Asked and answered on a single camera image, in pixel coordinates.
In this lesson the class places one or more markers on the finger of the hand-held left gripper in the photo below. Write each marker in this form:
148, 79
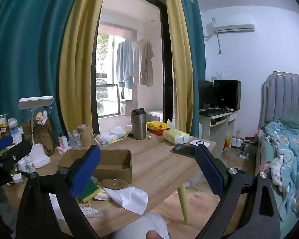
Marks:
13, 153
2, 142

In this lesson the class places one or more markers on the white wall socket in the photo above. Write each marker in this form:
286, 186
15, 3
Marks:
219, 75

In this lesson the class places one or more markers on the white air conditioner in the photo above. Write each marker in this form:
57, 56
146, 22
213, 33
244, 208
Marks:
234, 28

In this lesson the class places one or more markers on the stack of brown paper cups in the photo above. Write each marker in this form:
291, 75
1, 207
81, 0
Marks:
84, 135

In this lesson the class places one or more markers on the bag of cotton swabs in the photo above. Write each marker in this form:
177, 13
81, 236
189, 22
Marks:
89, 209

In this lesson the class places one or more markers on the crumpled plastic bag with items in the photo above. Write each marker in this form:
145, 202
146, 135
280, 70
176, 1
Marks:
15, 127

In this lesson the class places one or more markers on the white charging pad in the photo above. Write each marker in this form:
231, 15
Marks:
200, 144

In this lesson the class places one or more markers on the shallow cardboard box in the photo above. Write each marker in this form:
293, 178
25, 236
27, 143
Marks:
112, 173

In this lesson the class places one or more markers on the green pillow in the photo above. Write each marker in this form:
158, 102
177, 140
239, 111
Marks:
295, 120

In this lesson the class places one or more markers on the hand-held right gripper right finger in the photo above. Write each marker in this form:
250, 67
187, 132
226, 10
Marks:
210, 171

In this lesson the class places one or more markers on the person's right hand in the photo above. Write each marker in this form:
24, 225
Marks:
153, 235

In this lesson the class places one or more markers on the grey padded headboard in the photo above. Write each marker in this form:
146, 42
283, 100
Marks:
284, 97

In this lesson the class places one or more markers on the green and yellow sponge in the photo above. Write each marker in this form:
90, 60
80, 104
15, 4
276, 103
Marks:
91, 191

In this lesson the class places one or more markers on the black door frame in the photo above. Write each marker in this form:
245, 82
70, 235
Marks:
165, 54

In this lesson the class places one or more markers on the white pill bottle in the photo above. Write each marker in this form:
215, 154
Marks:
30, 165
22, 165

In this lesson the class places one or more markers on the hanging light blue towel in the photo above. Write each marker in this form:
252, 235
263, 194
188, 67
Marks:
124, 64

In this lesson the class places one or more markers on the white computer desk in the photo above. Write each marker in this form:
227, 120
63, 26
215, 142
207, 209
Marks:
206, 129

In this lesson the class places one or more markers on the white plastic bag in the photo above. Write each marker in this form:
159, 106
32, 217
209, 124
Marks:
139, 226

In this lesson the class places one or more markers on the clear package of cloths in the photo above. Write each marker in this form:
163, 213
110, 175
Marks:
113, 135

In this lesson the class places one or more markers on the blue printed blanket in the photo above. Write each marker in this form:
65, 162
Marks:
289, 159

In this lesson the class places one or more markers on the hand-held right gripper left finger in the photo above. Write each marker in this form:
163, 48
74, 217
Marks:
86, 170

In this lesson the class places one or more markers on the yellow table leg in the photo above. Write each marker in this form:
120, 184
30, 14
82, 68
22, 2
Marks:
183, 204

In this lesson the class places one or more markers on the wide yellow curtain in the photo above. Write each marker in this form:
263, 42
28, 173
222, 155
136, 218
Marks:
77, 67

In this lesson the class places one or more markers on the clear plastic containers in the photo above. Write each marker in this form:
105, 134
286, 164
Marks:
74, 140

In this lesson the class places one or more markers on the white box under window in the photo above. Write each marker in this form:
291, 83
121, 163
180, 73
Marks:
125, 107

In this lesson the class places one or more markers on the narrow yellow curtain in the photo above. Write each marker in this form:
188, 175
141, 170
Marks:
179, 67

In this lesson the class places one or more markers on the wide teal curtain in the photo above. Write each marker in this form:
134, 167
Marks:
27, 54

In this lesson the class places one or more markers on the black phone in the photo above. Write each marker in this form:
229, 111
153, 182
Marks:
184, 151

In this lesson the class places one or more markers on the orange labelled bottle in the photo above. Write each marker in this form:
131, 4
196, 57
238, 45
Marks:
4, 130

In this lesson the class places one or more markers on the brown knitted scrubber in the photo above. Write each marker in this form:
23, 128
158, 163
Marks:
114, 184

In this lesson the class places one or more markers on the hanging beige shirt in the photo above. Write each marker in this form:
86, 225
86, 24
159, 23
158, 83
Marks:
147, 67

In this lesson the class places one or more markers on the black computer monitor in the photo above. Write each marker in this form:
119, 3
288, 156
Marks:
205, 93

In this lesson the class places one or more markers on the translucent bag under table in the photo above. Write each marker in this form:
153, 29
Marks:
194, 179

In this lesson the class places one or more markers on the white desk lamp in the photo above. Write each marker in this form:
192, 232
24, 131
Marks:
39, 156

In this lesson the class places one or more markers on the small white cube adapter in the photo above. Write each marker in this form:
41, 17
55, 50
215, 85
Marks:
17, 178

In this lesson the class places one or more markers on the black keyboard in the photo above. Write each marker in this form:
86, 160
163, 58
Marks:
213, 112

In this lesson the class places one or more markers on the clear bag of small toys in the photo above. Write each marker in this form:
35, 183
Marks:
41, 117

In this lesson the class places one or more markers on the yellow tissue pack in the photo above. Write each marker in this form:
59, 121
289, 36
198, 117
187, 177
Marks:
174, 135

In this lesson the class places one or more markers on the tall brown cardboard box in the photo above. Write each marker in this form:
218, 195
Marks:
46, 139

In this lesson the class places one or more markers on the white appliance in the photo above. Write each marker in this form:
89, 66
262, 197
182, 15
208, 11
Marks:
155, 115

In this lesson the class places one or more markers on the narrow teal curtain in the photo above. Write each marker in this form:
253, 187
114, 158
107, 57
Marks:
198, 67

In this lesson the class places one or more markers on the steel tumbler with black lid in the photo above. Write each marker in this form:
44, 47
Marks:
138, 127

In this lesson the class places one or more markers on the yellow and red snack packet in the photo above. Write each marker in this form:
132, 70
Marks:
157, 126

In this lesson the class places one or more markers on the white charger with red light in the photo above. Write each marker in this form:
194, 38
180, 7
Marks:
63, 143

